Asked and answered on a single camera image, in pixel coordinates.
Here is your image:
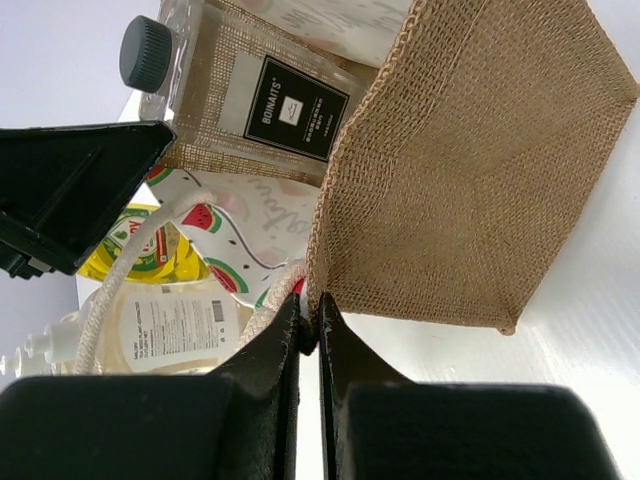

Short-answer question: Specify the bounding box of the yellow bottle red cap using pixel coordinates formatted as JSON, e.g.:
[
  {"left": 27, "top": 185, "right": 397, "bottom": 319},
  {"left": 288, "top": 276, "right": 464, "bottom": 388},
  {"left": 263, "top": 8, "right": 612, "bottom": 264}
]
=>
[{"left": 78, "top": 203, "right": 210, "bottom": 284}]

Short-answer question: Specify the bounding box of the burlap watermelon canvas bag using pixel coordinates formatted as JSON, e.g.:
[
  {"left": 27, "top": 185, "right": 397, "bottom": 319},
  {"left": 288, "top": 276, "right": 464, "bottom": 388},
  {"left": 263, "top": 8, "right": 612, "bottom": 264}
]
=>
[{"left": 147, "top": 1, "right": 637, "bottom": 352}]

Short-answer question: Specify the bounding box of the square bottle grey cap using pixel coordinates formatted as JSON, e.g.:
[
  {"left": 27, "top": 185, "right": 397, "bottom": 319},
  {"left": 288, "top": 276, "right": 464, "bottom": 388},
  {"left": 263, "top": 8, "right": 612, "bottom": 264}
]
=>
[{"left": 119, "top": 1, "right": 367, "bottom": 185}]

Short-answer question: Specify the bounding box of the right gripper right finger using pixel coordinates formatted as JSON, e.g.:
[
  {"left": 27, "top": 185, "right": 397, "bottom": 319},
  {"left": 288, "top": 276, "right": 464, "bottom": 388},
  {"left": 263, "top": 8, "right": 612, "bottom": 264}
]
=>
[{"left": 317, "top": 294, "right": 639, "bottom": 479}]

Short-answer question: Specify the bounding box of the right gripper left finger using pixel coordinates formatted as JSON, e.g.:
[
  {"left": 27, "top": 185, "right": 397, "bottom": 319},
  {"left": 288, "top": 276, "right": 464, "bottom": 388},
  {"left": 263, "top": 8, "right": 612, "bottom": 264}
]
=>
[{"left": 1, "top": 294, "right": 300, "bottom": 479}]

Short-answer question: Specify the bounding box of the yellow bottle white cap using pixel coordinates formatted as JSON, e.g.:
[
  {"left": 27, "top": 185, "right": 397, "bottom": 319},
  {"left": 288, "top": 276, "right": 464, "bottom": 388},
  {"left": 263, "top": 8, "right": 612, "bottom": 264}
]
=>
[{"left": 1, "top": 280, "right": 253, "bottom": 378}]

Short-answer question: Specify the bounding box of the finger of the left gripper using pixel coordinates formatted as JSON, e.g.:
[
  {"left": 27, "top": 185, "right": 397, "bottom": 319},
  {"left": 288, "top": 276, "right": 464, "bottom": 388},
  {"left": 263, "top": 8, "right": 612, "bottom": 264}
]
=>
[{"left": 1, "top": 121, "right": 176, "bottom": 279}]

